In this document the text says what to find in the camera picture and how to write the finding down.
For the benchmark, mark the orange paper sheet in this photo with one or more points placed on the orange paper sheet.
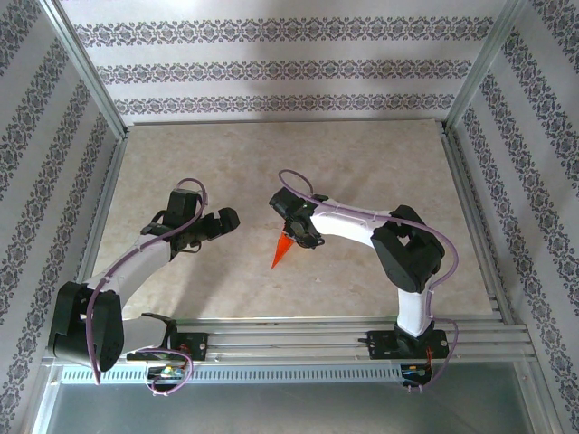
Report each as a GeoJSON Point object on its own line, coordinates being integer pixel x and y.
{"type": "Point", "coordinates": [282, 251]}

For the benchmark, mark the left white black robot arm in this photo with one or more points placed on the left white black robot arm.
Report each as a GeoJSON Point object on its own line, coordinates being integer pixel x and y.
{"type": "Point", "coordinates": [86, 325]}

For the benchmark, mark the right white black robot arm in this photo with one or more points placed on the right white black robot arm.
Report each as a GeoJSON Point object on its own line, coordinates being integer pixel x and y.
{"type": "Point", "coordinates": [407, 262]}

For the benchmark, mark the grey metal sheet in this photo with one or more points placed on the grey metal sheet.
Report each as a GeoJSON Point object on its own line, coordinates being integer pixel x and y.
{"type": "Point", "coordinates": [289, 407]}

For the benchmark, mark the small electronics board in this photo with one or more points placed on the small electronics board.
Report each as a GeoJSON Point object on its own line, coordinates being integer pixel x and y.
{"type": "Point", "coordinates": [167, 372]}
{"type": "Point", "coordinates": [414, 371]}

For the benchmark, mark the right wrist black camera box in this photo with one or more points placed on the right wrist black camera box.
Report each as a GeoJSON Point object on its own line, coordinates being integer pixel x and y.
{"type": "Point", "coordinates": [287, 203]}

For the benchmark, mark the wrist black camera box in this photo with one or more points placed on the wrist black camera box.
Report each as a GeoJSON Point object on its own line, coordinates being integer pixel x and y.
{"type": "Point", "coordinates": [287, 203]}
{"type": "Point", "coordinates": [181, 205]}

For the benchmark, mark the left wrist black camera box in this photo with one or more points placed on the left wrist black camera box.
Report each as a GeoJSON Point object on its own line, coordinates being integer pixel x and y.
{"type": "Point", "coordinates": [181, 205]}

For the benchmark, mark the thin aluminium frame rail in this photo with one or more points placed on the thin aluminium frame rail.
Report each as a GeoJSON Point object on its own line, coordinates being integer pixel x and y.
{"type": "Point", "coordinates": [289, 122]}

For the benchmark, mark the wide aluminium base rail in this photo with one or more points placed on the wide aluminium base rail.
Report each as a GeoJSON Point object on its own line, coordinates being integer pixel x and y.
{"type": "Point", "coordinates": [289, 343]}

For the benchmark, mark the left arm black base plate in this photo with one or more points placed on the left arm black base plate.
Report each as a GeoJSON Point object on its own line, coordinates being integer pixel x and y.
{"type": "Point", "coordinates": [199, 346]}

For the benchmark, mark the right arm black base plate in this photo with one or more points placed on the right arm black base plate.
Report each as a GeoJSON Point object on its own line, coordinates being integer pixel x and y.
{"type": "Point", "coordinates": [380, 343]}

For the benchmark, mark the aluminium frame post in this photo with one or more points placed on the aluminium frame post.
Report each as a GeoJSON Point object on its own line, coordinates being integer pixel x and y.
{"type": "Point", "coordinates": [481, 68]}
{"type": "Point", "coordinates": [92, 81]}

